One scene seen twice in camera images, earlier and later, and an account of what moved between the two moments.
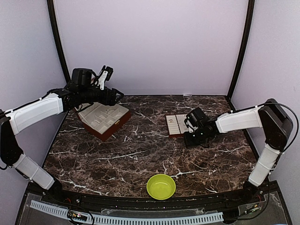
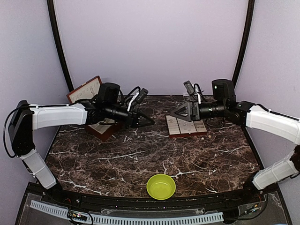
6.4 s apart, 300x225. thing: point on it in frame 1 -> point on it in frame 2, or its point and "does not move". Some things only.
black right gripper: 188,142 -> 194,113
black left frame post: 50,5 does not move
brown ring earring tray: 176,125 does not move
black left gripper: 111,101 -> 133,118
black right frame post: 250,13 does not move
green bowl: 161,186 does not move
